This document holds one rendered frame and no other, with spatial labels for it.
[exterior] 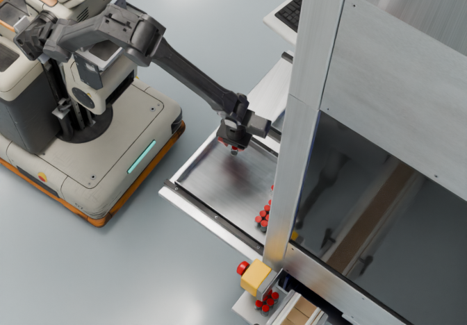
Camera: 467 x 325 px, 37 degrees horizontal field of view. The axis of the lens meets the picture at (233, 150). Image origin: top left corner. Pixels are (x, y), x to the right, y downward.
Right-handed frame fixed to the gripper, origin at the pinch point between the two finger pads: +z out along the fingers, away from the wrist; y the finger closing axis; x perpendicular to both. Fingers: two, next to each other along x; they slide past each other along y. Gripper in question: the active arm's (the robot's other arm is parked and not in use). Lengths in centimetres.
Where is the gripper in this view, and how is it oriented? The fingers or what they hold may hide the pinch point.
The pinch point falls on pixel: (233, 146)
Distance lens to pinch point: 214.3
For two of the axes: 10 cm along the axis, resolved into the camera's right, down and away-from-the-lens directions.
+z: -0.5, 4.7, 8.8
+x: 4.0, -8.0, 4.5
